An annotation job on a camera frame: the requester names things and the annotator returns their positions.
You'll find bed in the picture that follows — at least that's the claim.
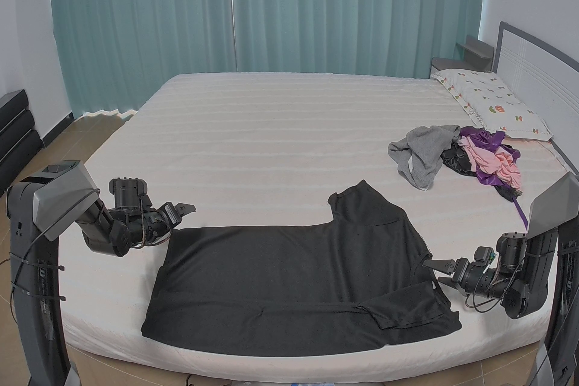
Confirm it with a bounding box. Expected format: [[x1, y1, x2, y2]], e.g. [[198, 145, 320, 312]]
[[52, 21, 579, 376]]

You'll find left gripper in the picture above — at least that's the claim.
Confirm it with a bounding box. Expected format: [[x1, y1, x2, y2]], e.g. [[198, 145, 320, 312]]
[[146, 202, 197, 239]]

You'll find black chest of drawers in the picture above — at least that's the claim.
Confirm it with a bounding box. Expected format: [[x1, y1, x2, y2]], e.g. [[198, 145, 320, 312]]
[[0, 89, 43, 177]]

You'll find white printed pillow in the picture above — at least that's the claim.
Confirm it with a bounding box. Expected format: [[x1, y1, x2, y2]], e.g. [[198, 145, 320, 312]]
[[431, 68, 553, 142]]

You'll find grey bedside table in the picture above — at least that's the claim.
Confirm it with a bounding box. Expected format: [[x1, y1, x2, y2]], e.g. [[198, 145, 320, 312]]
[[431, 35, 494, 73]]

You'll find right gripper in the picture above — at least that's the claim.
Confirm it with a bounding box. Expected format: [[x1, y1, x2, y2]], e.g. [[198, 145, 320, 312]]
[[422, 257, 488, 297]]

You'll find grey garment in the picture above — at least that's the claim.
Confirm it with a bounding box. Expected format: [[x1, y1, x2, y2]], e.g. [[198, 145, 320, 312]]
[[388, 125, 461, 190]]

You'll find black T-shirt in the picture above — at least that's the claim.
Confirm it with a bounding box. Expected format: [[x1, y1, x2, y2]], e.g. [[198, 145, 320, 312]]
[[141, 180, 462, 357]]

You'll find pile of clothes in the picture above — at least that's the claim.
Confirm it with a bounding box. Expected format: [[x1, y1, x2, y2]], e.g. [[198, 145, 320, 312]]
[[441, 126, 530, 229]]

